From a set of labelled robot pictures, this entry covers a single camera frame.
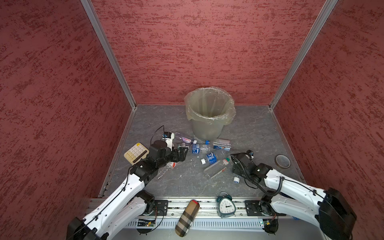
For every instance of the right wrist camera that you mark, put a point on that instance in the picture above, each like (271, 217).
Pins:
(250, 154)

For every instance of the plaid glasses case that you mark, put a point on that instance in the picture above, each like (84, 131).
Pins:
(187, 218)

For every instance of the blue cap flat bottle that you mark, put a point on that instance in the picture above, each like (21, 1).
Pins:
(219, 144)

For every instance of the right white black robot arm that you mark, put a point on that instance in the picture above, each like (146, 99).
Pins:
(325, 209)

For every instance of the red white label bottle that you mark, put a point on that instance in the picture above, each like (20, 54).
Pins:
(169, 166)

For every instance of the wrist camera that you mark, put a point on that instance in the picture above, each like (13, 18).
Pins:
(250, 154)
(168, 138)

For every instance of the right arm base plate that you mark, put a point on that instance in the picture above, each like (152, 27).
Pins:
(256, 208)

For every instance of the beige calculator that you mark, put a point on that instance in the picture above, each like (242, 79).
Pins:
(136, 153)

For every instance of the grey mesh waste bin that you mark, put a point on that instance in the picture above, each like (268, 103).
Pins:
(205, 131)

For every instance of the green label small bottle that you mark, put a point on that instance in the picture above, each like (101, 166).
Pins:
(183, 145)

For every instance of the tape roll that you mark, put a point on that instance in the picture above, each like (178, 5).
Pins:
(282, 161)

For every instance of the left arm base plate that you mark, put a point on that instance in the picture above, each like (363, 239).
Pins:
(156, 207)

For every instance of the green alarm clock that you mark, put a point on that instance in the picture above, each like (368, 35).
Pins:
(226, 207)

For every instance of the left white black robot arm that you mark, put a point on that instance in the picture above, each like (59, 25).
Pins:
(129, 200)

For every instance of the blue label crushed bottle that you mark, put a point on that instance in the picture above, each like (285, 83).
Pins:
(212, 158)

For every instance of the blue label bottle white cap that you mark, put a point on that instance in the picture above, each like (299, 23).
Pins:
(201, 149)

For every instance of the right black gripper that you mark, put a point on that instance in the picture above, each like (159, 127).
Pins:
(235, 170)

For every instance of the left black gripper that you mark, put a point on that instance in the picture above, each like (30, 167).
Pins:
(182, 156)

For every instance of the green cap square bottle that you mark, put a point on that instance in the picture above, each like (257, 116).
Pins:
(217, 168)

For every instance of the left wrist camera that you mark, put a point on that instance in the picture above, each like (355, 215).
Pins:
(168, 138)

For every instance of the purple label clear bottle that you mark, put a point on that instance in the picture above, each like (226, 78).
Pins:
(185, 138)

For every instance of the clear plastic bin liner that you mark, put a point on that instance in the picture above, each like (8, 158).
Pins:
(210, 105)

